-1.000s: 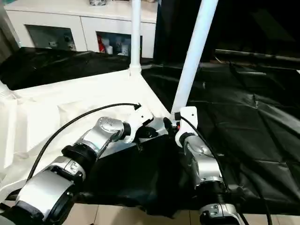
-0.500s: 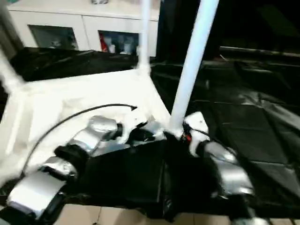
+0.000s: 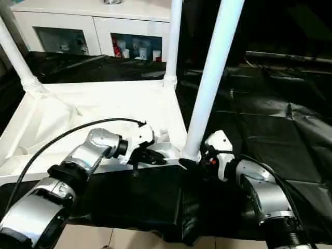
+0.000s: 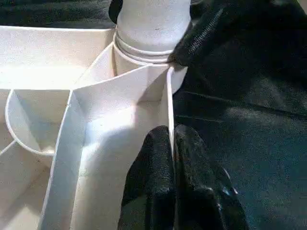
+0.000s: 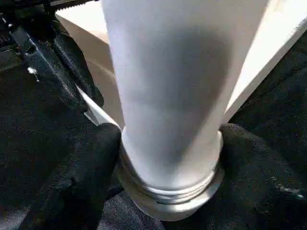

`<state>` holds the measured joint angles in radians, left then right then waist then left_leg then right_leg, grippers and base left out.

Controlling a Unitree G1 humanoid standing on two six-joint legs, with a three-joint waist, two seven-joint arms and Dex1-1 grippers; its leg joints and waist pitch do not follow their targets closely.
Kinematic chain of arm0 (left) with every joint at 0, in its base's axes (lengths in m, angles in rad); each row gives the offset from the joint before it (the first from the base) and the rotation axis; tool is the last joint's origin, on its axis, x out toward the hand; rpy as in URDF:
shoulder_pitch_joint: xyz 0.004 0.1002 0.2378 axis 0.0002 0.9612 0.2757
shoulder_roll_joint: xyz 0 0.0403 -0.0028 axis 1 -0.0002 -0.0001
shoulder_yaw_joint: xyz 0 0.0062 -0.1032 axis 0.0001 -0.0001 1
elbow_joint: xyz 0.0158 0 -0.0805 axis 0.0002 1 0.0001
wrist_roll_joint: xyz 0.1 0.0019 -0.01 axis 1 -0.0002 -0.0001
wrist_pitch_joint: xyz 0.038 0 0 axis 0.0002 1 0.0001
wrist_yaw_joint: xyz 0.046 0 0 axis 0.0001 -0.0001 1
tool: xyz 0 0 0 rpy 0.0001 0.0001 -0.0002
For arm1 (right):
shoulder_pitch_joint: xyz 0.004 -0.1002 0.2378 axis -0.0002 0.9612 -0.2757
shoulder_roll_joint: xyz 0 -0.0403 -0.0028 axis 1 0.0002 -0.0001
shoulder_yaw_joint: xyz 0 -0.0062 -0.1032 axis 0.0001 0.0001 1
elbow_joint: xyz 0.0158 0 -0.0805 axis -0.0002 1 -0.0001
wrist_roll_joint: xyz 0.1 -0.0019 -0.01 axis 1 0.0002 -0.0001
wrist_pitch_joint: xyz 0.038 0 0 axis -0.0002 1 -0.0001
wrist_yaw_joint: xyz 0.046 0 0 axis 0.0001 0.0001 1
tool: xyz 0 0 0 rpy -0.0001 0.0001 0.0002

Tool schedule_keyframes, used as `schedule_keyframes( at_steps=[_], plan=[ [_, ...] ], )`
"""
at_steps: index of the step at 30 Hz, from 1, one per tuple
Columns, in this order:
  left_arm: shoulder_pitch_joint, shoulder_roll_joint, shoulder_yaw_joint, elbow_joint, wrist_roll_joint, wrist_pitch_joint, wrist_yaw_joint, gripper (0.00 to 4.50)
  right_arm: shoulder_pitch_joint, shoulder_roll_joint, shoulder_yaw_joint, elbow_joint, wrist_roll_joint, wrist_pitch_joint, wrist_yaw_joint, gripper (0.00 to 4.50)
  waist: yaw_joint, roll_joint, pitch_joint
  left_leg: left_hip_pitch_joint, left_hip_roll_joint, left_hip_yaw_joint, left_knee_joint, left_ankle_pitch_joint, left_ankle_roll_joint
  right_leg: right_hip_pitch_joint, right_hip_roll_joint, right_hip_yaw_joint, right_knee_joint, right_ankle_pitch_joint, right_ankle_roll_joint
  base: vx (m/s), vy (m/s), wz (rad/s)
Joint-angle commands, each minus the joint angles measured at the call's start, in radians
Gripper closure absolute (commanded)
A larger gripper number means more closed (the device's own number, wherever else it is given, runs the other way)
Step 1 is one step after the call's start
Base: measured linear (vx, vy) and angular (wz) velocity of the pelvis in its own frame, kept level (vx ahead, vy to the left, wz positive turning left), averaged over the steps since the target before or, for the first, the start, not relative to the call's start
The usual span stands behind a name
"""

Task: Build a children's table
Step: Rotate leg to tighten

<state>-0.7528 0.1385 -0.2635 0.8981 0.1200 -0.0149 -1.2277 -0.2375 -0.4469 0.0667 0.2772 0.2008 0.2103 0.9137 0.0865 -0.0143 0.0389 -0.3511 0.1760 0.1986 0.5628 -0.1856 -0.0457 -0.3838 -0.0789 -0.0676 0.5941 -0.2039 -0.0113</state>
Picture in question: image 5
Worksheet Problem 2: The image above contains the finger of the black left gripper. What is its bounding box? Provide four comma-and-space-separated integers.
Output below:
52, 35, 105, 109

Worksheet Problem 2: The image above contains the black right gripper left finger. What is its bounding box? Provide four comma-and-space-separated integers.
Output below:
18, 122, 122, 230

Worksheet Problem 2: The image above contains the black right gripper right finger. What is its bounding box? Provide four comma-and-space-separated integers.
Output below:
201, 123, 307, 230

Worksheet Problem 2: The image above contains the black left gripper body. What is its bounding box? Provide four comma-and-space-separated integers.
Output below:
0, 0, 80, 106

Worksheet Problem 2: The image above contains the white plastic table leg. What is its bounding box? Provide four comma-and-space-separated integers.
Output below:
100, 0, 269, 192

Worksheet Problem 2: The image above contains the white plastic table top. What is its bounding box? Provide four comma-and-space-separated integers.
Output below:
55, 0, 307, 222

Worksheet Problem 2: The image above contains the black work mat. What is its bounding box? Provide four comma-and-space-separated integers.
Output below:
0, 0, 307, 230

